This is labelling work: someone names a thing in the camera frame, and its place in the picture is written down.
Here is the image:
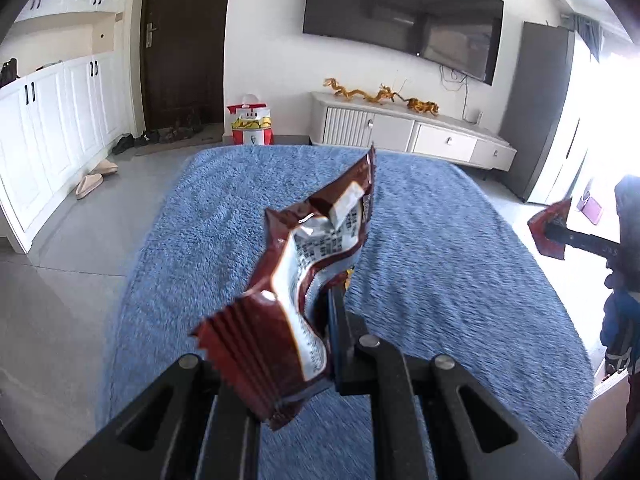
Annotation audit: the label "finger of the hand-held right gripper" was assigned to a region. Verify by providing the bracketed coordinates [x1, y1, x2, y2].
[544, 223, 621, 259]

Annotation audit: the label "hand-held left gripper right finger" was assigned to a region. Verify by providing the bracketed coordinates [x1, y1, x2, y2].
[325, 287, 582, 480]

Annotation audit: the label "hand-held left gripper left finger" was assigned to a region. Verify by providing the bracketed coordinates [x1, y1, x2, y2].
[55, 355, 261, 480]

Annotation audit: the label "red snack wrapper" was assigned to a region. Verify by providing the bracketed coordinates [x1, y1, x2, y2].
[528, 198, 574, 261]

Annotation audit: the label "brown snack wrapper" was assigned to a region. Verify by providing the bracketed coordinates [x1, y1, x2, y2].
[189, 142, 377, 431]

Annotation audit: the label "cardboard box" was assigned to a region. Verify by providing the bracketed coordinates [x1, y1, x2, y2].
[562, 376, 632, 480]

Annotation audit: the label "person's right forearm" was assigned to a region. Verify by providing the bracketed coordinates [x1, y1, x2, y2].
[599, 287, 640, 377]

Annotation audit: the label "purple box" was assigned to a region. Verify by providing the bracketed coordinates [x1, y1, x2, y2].
[576, 195, 605, 225]

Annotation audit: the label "blue carpet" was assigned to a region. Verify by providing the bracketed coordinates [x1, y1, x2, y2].
[95, 144, 596, 480]

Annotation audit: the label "tall grey cabinet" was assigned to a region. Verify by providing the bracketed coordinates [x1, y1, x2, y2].
[500, 21, 576, 205]

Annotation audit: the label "grey blue curtain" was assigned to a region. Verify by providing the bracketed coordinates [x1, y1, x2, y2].
[572, 12, 604, 64]

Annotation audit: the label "white television cabinet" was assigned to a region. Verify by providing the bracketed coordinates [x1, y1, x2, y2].
[309, 91, 518, 171]

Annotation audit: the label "red white paper bucket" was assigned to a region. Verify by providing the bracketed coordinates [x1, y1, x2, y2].
[226, 94, 275, 146]

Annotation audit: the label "brown doormat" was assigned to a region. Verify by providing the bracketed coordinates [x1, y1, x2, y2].
[135, 122, 224, 157]

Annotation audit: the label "brown shoes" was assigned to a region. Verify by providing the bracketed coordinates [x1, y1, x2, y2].
[160, 115, 204, 142]

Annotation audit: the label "dark brown door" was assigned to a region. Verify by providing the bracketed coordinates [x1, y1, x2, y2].
[140, 0, 235, 134]

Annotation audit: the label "white built-in cabinet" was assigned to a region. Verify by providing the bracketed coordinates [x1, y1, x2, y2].
[0, 0, 139, 255]

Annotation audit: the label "television cable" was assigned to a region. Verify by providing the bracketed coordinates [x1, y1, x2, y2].
[440, 65, 474, 121]

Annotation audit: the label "black wall television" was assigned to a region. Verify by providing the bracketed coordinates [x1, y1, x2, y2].
[302, 0, 505, 86]

